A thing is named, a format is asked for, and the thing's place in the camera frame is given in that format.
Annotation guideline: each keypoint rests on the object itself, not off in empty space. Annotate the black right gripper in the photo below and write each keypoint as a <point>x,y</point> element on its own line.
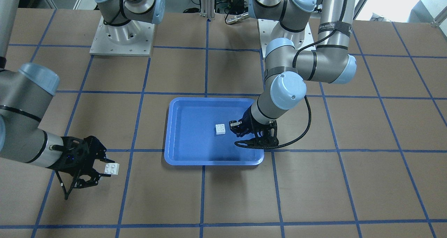
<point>91,148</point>

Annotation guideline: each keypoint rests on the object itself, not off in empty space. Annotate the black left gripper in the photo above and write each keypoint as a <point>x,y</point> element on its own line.
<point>248,121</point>

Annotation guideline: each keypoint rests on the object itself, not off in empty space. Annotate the white block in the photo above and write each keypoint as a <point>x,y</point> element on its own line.
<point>220,129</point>
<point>111,168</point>

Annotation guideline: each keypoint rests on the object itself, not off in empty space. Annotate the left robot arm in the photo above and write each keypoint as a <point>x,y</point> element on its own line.
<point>288,65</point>

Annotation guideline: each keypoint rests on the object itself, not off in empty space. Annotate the blue plastic tray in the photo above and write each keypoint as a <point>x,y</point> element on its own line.
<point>191,137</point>

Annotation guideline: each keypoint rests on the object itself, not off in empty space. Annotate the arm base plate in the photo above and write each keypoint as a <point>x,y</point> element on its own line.
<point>270,30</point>
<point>132,39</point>

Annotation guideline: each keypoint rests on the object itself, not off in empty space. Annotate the aluminium frame post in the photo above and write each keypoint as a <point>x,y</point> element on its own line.
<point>207,9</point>

